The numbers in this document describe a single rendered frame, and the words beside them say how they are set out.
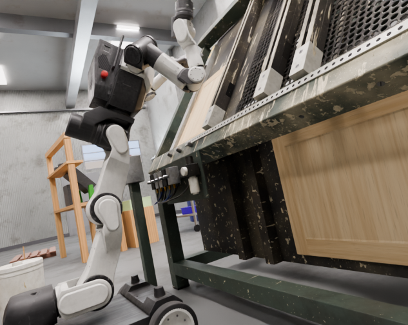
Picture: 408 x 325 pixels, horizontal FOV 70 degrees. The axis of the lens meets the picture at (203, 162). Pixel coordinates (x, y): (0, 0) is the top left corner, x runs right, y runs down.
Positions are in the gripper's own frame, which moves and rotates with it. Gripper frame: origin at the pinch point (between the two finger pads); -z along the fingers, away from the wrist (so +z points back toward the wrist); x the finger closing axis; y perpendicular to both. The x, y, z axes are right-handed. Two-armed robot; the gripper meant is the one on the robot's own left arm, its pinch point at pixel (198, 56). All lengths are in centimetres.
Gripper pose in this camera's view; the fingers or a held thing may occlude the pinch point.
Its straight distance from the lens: 215.8
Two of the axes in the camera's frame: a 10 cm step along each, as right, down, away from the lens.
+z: -7.0, 4.9, -5.2
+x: 5.1, 8.5, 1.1
